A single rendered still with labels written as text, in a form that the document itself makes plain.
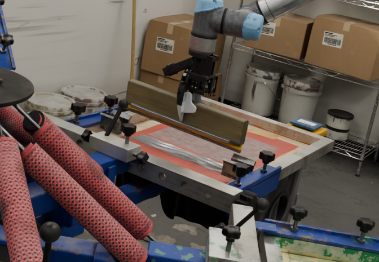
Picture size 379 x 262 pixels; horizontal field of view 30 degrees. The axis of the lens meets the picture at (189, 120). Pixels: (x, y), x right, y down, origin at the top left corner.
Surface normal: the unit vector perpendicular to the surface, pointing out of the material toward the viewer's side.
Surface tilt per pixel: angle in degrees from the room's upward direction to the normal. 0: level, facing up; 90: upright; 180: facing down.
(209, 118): 92
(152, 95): 92
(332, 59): 92
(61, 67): 90
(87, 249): 0
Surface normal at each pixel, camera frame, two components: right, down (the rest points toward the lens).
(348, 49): -0.55, 0.15
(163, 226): 0.17, -0.94
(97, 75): 0.84, 0.29
